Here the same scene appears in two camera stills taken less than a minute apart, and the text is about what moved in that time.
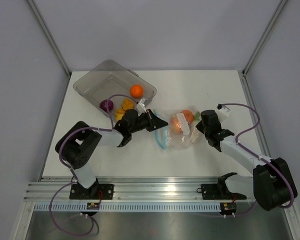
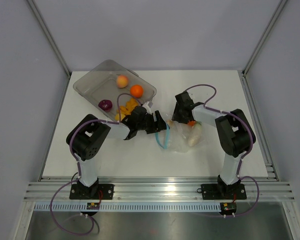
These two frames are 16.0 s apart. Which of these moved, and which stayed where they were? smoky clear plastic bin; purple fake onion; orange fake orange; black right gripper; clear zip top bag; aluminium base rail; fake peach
Moved: clear zip top bag; black right gripper; fake peach
Stayed: orange fake orange; purple fake onion; aluminium base rail; smoky clear plastic bin
